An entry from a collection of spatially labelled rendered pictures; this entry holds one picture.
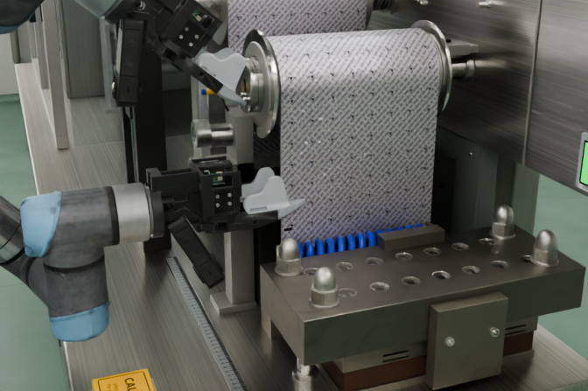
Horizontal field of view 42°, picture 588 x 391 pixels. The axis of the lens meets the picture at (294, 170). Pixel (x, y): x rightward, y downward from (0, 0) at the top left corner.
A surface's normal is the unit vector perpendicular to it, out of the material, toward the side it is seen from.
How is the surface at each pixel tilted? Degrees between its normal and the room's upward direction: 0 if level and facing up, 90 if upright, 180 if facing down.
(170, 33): 90
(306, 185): 90
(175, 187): 90
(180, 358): 0
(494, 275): 0
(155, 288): 0
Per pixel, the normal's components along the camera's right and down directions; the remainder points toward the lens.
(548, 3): -0.94, 0.11
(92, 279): 0.72, 0.22
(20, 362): 0.00, -0.95
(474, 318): 0.36, 0.30
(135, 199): 0.25, -0.48
